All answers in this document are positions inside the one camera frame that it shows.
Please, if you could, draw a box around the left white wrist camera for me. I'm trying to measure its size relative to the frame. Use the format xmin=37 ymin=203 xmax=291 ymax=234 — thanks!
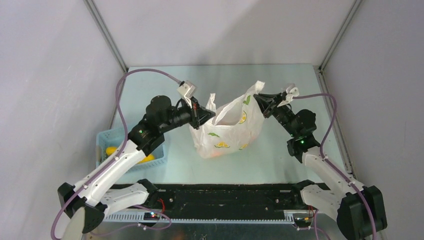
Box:
xmin=177 ymin=81 xmax=197 ymax=108

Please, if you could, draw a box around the aluminium frame post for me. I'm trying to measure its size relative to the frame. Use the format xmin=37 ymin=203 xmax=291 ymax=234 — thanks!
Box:
xmin=83 ymin=0 xmax=129 ymax=73
xmin=318 ymin=0 xmax=364 ymax=74

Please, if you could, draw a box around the white plastic bag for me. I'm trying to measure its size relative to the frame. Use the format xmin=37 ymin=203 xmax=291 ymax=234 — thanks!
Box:
xmin=190 ymin=81 xmax=265 ymax=159

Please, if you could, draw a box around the left aluminium frame post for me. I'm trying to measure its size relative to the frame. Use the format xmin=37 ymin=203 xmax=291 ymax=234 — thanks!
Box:
xmin=83 ymin=0 xmax=129 ymax=73

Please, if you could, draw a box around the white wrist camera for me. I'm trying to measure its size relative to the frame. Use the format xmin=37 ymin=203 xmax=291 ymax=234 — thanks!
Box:
xmin=177 ymin=81 xmax=197 ymax=108
xmin=277 ymin=83 xmax=300 ymax=108

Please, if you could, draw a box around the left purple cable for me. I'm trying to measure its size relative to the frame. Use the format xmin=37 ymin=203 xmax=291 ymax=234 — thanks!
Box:
xmin=50 ymin=68 xmax=183 ymax=240

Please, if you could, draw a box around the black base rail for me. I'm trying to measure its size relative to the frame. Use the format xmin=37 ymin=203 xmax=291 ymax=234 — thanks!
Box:
xmin=125 ymin=180 xmax=309 ymax=221

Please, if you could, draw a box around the light blue plastic basket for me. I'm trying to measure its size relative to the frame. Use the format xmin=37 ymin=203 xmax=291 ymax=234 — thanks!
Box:
xmin=96 ymin=127 xmax=168 ymax=173

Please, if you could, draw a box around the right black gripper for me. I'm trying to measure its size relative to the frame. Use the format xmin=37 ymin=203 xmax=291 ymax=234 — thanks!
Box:
xmin=253 ymin=92 xmax=298 ymax=138

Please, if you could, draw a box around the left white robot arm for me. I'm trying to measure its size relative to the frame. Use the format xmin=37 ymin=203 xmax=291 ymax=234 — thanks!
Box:
xmin=57 ymin=95 xmax=215 ymax=238

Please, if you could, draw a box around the fake yellow mango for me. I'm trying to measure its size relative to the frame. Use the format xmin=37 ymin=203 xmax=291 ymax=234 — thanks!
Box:
xmin=138 ymin=154 xmax=156 ymax=164

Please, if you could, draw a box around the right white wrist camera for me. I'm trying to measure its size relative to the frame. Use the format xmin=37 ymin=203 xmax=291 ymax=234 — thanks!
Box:
xmin=277 ymin=83 xmax=300 ymax=108

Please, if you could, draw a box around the fake yellow lemon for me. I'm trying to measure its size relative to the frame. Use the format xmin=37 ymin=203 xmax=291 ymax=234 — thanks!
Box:
xmin=104 ymin=146 xmax=119 ymax=158

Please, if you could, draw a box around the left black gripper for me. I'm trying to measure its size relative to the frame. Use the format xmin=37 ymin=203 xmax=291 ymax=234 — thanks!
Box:
xmin=159 ymin=95 xmax=215 ymax=133

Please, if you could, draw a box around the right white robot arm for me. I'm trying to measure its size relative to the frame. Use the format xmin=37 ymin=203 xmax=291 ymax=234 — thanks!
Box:
xmin=253 ymin=92 xmax=388 ymax=240

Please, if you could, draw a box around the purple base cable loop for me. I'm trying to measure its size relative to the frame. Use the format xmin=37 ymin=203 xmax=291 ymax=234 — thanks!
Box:
xmin=132 ymin=204 xmax=172 ymax=231

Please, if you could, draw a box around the right aluminium frame post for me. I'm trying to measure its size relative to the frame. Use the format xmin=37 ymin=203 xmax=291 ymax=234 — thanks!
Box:
xmin=318 ymin=0 xmax=364 ymax=74

